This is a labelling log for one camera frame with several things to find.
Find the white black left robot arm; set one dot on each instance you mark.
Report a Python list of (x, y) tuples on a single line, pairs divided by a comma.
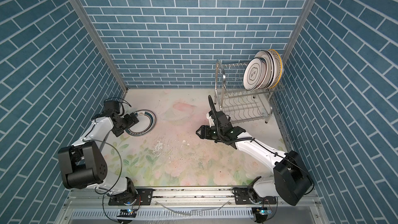
[(82, 164)]

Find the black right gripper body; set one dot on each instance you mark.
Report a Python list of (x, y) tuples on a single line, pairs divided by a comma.
[(210, 133)]

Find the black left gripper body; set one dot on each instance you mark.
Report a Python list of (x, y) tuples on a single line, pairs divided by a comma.
[(125, 122)]

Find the aluminium corner post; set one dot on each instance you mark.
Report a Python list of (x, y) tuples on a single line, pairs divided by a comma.
[(297, 29), (87, 23)]

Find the white plates stack middle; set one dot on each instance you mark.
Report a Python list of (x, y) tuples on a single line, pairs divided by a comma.
[(268, 69)]

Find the yellow rimmed rear plate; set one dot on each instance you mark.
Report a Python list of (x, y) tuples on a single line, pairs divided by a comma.
[(278, 67)]

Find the stainless steel dish rack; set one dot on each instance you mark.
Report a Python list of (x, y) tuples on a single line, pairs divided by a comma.
[(234, 100)]

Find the aluminium left corner post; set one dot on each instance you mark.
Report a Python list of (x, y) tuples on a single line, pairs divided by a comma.
[(87, 23)]

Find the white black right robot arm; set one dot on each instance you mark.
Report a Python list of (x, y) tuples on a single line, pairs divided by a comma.
[(291, 179)]

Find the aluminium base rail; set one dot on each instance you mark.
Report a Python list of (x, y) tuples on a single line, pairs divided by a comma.
[(189, 205)]

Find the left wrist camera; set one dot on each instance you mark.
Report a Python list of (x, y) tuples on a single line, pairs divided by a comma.
[(115, 106)]

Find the white plate green red rim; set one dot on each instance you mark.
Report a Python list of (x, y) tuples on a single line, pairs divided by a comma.
[(146, 122)]

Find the left base circuit board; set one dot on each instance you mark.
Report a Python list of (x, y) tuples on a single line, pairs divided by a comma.
[(127, 213)]

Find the right base circuit board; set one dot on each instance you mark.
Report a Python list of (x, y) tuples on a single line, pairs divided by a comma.
[(261, 214)]

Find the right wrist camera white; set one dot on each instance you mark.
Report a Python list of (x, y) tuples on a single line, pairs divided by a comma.
[(210, 119)]

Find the base circuit board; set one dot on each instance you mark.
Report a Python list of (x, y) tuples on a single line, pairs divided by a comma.
[(127, 213), (261, 214)]

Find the aluminium right corner post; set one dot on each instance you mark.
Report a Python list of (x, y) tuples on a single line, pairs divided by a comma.
[(297, 29)]

